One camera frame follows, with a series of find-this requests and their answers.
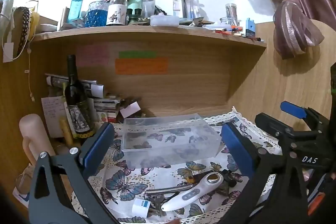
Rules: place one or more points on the orange sticky note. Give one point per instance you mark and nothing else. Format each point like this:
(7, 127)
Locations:
(141, 66)

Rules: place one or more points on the bunch of metal keys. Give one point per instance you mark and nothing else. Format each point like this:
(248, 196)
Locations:
(157, 204)

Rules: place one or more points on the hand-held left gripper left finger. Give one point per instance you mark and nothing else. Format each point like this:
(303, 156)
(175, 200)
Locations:
(97, 146)

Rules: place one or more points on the clear tube of pencils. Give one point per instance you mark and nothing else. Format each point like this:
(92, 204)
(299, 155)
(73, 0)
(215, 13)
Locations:
(231, 10)

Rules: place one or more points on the patterned headband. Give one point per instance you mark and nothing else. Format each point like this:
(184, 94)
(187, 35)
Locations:
(24, 27)

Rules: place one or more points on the beige cylinder object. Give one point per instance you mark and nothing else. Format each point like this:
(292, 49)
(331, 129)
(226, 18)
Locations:
(34, 132)

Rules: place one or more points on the cardboard tube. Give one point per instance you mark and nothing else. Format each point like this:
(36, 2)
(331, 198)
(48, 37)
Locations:
(64, 16)

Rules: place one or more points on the pink sticky note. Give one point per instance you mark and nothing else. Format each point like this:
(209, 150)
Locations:
(92, 55)

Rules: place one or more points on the toothbrush blister pack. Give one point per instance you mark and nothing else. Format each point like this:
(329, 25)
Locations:
(178, 2)
(191, 3)

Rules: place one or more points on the small pale pink box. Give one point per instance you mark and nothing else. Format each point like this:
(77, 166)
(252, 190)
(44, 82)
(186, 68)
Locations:
(130, 110)

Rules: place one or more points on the mauve curtain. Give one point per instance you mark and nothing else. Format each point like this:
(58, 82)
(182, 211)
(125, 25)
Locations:
(294, 11)

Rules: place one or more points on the white hanging tag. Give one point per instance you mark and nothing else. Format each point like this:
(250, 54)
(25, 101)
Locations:
(8, 52)

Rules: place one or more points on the glass jar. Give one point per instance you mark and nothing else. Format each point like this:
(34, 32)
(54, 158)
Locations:
(228, 21)

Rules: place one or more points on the glass bottle with blue beads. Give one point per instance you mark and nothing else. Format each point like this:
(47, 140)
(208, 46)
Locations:
(97, 15)

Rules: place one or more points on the white handwritten note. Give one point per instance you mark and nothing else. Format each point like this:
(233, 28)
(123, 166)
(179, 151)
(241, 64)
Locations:
(52, 113)

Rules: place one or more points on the stack of books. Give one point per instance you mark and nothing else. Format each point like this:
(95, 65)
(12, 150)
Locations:
(107, 107)

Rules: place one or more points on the lidded clear plastic container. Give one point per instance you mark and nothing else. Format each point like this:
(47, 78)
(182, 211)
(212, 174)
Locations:
(164, 21)

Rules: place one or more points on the butterfly print tablecloth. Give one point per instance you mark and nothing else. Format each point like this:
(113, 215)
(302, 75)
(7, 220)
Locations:
(126, 184)

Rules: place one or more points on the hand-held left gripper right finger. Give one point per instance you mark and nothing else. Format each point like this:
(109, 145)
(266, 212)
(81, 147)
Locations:
(237, 151)

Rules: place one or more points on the white handheld device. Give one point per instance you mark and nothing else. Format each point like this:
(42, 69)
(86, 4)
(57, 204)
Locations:
(189, 195)

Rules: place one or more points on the clear bottle with white label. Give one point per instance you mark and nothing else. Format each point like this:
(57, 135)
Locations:
(116, 13)

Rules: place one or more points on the wooden shelf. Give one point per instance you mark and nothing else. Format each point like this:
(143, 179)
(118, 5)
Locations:
(157, 32)

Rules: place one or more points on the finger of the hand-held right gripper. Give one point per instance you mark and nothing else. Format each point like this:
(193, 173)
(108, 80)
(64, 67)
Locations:
(270, 125)
(291, 109)

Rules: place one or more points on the dark wine bottle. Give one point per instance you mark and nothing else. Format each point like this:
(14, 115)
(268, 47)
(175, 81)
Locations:
(74, 98)

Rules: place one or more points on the rolled magazines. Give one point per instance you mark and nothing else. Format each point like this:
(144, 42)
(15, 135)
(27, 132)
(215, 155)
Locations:
(92, 88)

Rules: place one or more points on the clear bottle with silver cap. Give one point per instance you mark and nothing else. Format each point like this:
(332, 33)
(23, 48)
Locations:
(148, 4)

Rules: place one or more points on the green sticky note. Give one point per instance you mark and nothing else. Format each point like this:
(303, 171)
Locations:
(137, 54)

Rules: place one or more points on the clear plastic box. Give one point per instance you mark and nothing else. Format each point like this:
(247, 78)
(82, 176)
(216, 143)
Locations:
(170, 140)

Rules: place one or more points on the yellow stick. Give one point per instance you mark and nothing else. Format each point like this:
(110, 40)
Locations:
(65, 132)

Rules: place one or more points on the blue liquid bottle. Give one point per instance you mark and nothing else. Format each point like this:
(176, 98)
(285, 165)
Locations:
(75, 10)

